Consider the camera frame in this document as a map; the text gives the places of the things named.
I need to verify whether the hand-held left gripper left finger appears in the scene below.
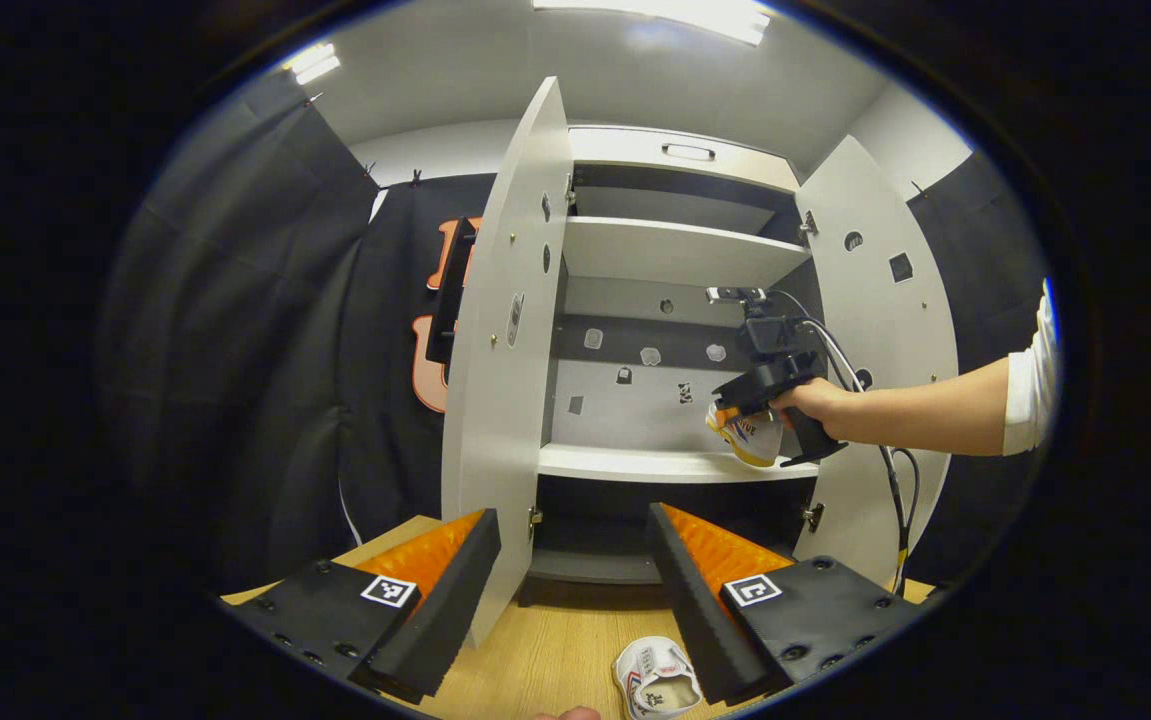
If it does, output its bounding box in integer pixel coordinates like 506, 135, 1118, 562
220, 508, 503, 706

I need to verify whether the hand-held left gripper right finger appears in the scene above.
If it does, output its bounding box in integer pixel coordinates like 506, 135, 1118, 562
647, 502, 928, 707

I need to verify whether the white shoe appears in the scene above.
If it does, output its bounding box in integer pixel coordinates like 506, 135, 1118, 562
613, 637, 704, 720
705, 402, 785, 469

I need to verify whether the white shoe cabinet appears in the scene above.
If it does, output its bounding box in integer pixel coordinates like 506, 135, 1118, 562
520, 125, 826, 606

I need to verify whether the white shoe cabinet door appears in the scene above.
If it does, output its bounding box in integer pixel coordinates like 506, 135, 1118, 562
793, 135, 960, 591
440, 77, 574, 649

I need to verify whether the white cabinet shelf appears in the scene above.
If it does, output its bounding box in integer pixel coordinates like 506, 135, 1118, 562
538, 443, 821, 485
563, 216, 812, 289

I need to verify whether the white cabinet drawer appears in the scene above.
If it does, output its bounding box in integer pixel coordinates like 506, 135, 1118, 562
570, 125, 801, 193

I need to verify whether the black backdrop cloth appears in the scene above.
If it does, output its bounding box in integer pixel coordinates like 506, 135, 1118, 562
910, 150, 1054, 591
100, 70, 496, 591

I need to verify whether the large ceiling light panel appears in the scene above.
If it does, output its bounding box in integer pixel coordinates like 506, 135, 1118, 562
533, 0, 772, 46

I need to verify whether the small ceiling light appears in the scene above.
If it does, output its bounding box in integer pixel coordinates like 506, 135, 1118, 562
283, 42, 341, 86

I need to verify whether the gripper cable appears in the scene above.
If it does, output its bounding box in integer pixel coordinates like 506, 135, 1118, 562
770, 290, 922, 593

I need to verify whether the black door handle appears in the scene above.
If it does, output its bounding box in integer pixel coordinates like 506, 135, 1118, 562
425, 218, 476, 366

